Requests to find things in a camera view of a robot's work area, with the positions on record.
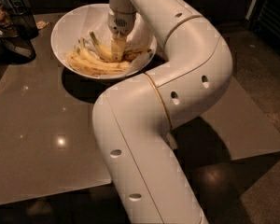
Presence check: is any white ceramic bowl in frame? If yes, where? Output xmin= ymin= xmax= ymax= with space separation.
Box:
xmin=50 ymin=3 xmax=158 ymax=80

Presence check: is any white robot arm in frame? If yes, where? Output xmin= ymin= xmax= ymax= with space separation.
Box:
xmin=92 ymin=0 xmax=232 ymax=224

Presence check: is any black mesh basket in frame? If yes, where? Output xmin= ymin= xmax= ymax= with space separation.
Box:
xmin=0 ymin=25 xmax=36 ymax=63

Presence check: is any white paper liner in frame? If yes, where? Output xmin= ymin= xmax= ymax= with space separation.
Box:
xmin=81 ymin=4 xmax=157 ymax=80

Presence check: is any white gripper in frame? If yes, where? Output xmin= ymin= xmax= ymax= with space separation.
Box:
xmin=107 ymin=9 xmax=136 ymax=62

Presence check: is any yellow banana front left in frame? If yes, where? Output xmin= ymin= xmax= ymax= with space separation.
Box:
xmin=65 ymin=50 xmax=122 ymax=77

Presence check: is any black wire container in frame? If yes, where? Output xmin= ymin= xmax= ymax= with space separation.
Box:
xmin=10 ymin=7 xmax=38 ymax=39

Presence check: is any spotted yellow banana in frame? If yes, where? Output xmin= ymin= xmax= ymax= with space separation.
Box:
xmin=90 ymin=32 xmax=150 ymax=62

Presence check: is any small crumpled wrapper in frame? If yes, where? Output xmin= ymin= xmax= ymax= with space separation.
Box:
xmin=36 ymin=21 xmax=49 ymax=30

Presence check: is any yellow banana middle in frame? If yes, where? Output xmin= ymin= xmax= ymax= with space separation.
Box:
xmin=79 ymin=38 xmax=130 ymax=73

